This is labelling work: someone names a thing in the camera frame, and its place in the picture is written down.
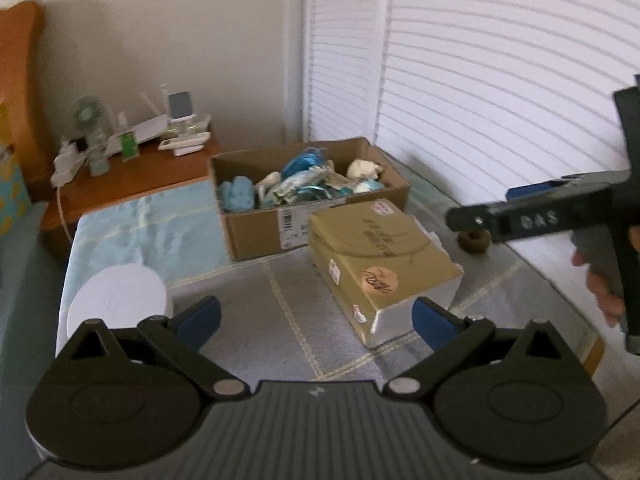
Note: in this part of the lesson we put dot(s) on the closed tan cardboard box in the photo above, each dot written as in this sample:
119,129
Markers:
380,260

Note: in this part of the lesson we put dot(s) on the person's right hand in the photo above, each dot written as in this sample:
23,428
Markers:
605,295

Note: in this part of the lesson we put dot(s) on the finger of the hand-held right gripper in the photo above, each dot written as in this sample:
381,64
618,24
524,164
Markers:
500,222
530,191

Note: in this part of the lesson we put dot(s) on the brown scrunchie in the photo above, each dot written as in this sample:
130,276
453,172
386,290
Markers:
474,242

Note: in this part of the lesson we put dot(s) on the white power strip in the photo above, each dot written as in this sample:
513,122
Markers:
67,162

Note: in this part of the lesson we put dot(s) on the light blue blanket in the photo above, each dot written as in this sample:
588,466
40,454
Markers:
145,235

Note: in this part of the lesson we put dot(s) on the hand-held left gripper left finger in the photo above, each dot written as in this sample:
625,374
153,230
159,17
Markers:
200,322

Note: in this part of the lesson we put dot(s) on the orange headboard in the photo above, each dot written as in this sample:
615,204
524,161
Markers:
20,70

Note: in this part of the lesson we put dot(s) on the teal bed sheet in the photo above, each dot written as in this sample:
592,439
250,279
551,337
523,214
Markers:
22,320

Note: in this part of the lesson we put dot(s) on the small green desk fan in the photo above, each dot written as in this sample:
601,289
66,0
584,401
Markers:
89,112

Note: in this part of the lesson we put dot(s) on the shiny blue tassel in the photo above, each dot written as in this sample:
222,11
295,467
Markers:
305,160

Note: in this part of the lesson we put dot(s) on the white router with antennas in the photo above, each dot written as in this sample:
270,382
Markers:
147,130

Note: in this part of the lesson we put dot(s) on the cream toy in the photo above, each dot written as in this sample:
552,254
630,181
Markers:
362,169

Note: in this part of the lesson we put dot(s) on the small green bottle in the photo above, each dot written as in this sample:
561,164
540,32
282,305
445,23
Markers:
129,145

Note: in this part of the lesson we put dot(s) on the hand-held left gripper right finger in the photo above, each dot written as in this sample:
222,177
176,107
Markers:
432,325

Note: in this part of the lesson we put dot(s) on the light wooden frame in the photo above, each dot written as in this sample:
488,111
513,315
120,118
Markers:
595,357

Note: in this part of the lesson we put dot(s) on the yellow dotted teal pillow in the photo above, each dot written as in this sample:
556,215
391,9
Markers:
12,195

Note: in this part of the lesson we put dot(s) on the clear jar with white lid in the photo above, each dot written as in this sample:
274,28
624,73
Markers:
117,295

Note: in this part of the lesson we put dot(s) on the wooden nightstand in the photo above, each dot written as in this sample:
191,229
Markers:
135,180

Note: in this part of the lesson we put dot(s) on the glittery blue white sachet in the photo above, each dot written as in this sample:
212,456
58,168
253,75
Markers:
300,185

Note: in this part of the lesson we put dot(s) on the light blue face mask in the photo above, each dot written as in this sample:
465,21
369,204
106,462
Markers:
369,187

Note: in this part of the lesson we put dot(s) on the white desk telephone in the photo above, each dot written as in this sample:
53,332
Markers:
182,142

